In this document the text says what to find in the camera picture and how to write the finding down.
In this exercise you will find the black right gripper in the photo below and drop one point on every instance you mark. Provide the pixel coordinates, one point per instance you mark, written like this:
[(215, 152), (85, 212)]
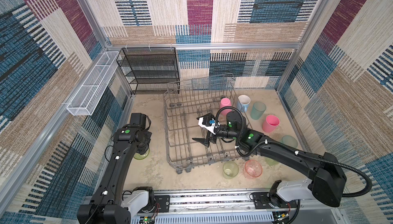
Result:
[(205, 142)]

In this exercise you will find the pink plastic cup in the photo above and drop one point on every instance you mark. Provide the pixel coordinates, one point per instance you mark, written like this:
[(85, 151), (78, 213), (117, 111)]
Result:
[(225, 102)]

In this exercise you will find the light blue mug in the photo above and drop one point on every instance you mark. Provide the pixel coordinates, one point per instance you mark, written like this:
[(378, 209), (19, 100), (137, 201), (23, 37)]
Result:
[(243, 102)]

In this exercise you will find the green translucent cup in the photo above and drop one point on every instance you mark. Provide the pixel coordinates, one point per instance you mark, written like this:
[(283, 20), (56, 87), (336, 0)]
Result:
[(139, 156)]

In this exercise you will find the green cup by right arm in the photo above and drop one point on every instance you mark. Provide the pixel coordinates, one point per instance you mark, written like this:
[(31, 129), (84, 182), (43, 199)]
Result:
[(271, 162)]

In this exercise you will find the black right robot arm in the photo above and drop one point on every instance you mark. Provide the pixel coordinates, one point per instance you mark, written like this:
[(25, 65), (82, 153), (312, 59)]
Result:
[(325, 179)]

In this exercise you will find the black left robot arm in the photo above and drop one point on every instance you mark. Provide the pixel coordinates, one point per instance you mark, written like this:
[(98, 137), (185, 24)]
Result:
[(107, 205)]

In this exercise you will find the yellow-green translucent cup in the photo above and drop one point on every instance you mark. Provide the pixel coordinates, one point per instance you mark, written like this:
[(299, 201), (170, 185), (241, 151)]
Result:
[(230, 170)]

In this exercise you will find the teal translucent cup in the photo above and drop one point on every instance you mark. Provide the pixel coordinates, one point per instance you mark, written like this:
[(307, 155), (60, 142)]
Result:
[(258, 110)]

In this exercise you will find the pink translucent cup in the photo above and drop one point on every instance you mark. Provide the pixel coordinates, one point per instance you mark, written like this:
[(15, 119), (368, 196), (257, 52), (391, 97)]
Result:
[(252, 169)]

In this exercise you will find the magenta pink cup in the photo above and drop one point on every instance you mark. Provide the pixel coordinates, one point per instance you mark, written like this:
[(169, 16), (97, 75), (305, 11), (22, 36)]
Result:
[(270, 123)]

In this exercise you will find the black mesh shelf unit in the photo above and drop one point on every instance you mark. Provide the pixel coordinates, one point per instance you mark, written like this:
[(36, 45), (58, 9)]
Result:
[(148, 70)]

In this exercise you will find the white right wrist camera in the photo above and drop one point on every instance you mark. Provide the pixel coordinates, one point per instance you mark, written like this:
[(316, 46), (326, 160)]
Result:
[(209, 125)]

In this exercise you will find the grey wire dish rack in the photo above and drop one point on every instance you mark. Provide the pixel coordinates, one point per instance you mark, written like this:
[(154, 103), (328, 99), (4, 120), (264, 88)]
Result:
[(185, 101)]

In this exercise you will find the aluminium front rail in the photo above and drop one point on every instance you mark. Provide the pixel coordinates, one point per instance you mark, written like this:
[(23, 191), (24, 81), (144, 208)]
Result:
[(222, 206)]

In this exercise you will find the teal cup near right wall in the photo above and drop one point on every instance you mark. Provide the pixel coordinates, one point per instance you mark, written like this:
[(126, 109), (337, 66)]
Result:
[(289, 141)]

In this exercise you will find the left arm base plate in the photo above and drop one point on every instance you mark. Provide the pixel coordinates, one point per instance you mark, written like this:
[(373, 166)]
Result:
[(160, 204)]

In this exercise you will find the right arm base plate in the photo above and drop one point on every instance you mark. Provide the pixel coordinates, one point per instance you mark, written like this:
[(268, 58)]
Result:
[(265, 200)]

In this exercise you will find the white wire wall basket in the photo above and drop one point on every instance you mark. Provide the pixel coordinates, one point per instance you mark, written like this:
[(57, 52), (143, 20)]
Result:
[(90, 93)]

